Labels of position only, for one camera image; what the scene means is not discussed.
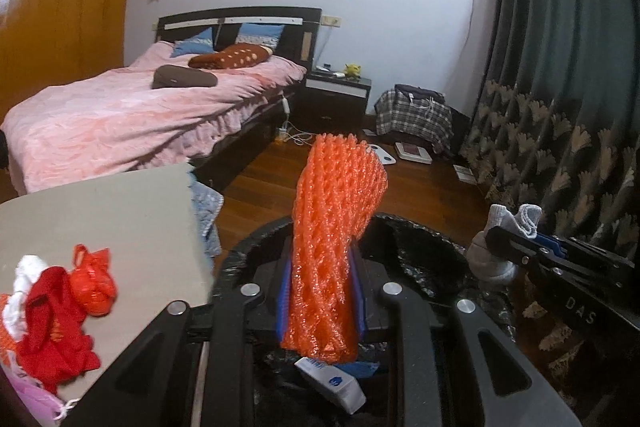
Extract white and blue wrapper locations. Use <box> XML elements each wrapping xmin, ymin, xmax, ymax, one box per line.
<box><xmin>294</xmin><ymin>357</ymin><xmax>367</xmax><ymax>414</ymax></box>

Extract booklet on floor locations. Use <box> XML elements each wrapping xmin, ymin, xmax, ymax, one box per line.
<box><xmin>454</xmin><ymin>165</ymin><xmax>477</xmax><ymax>185</ymax></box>

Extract blue crumpled wrapper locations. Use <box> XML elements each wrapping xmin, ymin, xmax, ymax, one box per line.
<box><xmin>341</xmin><ymin>361</ymin><xmax>380</xmax><ymax>379</ymax></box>

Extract orange-red plastic bag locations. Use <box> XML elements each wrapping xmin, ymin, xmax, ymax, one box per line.
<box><xmin>70</xmin><ymin>244</ymin><xmax>117</xmax><ymax>317</ymax></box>

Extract left blue pillow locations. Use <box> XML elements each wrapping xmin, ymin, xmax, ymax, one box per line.
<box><xmin>171</xmin><ymin>27</ymin><xmax>215</xmax><ymax>57</ymax></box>

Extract pink cloth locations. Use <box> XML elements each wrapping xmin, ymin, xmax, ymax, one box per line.
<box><xmin>1</xmin><ymin>365</ymin><xmax>67</xmax><ymax>427</ymax></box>

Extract blue pillow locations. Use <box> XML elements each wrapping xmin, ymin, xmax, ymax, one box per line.
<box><xmin>171</xmin><ymin>27</ymin><xmax>215</xmax><ymax>57</ymax></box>
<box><xmin>235</xmin><ymin>23</ymin><xmax>284</xmax><ymax>51</ymax></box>

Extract white power strip with cables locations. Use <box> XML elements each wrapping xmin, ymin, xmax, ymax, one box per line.
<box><xmin>274</xmin><ymin>98</ymin><xmax>316</xmax><ymax>146</ymax></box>

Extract pink-topped scale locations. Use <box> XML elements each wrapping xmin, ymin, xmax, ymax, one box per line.
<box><xmin>394</xmin><ymin>142</ymin><xmax>433</xmax><ymax>165</ymax></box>

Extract dark green patterned curtain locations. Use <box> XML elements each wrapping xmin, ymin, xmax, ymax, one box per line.
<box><xmin>459</xmin><ymin>0</ymin><xmax>640</xmax><ymax>408</ymax></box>

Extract right blue pillow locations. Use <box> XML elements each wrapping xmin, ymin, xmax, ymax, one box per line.
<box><xmin>235</xmin><ymin>23</ymin><xmax>284</xmax><ymax>51</ymax></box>

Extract black wooden headboard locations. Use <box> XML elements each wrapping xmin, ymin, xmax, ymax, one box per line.
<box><xmin>155</xmin><ymin>6</ymin><xmax>322</xmax><ymax>70</ymax></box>

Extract wooden wardrobe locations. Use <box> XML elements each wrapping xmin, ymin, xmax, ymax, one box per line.
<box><xmin>1</xmin><ymin>0</ymin><xmax>126</xmax><ymax>114</ymax></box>

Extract black nightstand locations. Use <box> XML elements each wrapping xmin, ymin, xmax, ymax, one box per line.
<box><xmin>292</xmin><ymin>72</ymin><xmax>371</xmax><ymax>135</ymax></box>

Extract black-lined trash bin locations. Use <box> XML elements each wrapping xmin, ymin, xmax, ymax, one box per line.
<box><xmin>210</xmin><ymin>215</ymin><xmax>509</xmax><ymax>426</ymax></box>

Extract red dotted cushion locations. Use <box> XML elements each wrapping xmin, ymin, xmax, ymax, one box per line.
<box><xmin>188</xmin><ymin>43</ymin><xmax>272</xmax><ymax>69</ymax></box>

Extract white bathroom scale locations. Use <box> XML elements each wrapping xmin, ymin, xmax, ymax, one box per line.
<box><xmin>369</xmin><ymin>144</ymin><xmax>396</xmax><ymax>166</ymax></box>

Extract white sock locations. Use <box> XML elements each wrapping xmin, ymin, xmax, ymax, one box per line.
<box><xmin>464</xmin><ymin>204</ymin><xmax>542</xmax><ymax>285</ymax></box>

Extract red cloth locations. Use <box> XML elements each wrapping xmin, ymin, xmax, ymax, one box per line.
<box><xmin>17</xmin><ymin>267</ymin><xmax>101</xmax><ymax>395</ymax></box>

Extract blue patterned cloth under table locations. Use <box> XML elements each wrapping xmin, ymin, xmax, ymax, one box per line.
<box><xmin>191</xmin><ymin>181</ymin><xmax>224</xmax><ymax>262</ymax></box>

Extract brown cushion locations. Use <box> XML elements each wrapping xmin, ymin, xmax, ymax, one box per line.
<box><xmin>152</xmin><ymin>65</ymin><xmax>218</xmax><ymax>89</ymax></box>

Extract orange foam fruit net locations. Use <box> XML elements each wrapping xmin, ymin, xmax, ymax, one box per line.
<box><xmin>281</xmin><ymin>134</ymin><xmax>388</xmax><ymax>363</ymax></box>

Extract yellow plush toy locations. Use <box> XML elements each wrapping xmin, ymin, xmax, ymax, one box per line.
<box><xmin>344</xmin><ymin>64</ymin><xmax>361</xmax><ymax>78</ymax></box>

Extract white tissue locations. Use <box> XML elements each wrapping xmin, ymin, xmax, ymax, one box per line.
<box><xmin>2</xmin><ymin>255</ymin><xmax>49</xmax><ymax>343</ymax></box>

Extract plaid bag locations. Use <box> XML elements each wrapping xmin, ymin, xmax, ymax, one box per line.
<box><xmin>374</xmin><ymin>84</ymin><xmax>454</xmax><ymax>154</ymax></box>

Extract bed with pink cover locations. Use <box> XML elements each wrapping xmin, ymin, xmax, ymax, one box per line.
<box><xmin>1</xmin><ymin>41</ymin><xmax>306</xmax><ymax>195</ymax></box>

